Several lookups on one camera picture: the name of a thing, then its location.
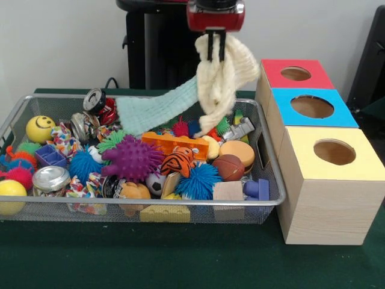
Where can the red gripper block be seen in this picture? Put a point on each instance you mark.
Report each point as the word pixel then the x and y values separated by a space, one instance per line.
pixel 215 19

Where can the cream knitted cloth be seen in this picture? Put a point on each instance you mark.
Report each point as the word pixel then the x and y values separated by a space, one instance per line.
pixel 231 78

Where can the light teal knitted cloth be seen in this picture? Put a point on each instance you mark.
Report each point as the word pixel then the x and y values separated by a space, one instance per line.
pixel 156 108

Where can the shallow clear mesh bin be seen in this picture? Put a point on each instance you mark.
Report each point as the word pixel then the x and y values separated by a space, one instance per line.
pixel 264 198

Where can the wooden box with three holes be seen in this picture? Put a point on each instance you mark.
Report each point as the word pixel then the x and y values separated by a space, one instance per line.
pixel 325 205

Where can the orange toy building block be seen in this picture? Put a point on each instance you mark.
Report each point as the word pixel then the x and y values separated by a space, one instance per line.
pixel 180 144

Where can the toy hamburger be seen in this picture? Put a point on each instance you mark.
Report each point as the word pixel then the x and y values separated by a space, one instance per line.
pixel 236 152

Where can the small brown basketball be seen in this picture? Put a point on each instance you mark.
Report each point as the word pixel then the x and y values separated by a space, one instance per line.
pixel 229 167

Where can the blue spiky ball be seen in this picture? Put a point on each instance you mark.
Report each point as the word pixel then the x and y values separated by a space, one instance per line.
pixel 200 180

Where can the green spiky ball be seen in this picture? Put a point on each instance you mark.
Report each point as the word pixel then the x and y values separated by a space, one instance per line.
pixel 111 140

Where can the purple spiky ball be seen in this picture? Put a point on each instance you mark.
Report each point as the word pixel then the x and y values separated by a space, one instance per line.
pixel 132 159

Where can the purple toy block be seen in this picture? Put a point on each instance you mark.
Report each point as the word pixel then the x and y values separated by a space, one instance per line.
pixel 257 189

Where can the black chair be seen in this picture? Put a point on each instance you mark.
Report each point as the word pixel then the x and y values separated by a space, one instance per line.
pixel 370 60

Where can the yellow smiley face ball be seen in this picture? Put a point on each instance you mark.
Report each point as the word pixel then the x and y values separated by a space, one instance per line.
pixel 40 129

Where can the silver metal can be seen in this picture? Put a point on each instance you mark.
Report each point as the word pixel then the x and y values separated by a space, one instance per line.
pixel 51 180

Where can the dark green table cloth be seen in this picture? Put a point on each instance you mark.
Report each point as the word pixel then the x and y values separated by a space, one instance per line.
pixel 180 259

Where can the plain yellow ball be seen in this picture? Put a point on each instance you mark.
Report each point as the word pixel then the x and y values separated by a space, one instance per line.
pixel 11 196

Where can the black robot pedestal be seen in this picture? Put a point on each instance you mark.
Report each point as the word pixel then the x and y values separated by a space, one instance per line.
pixel 162 54

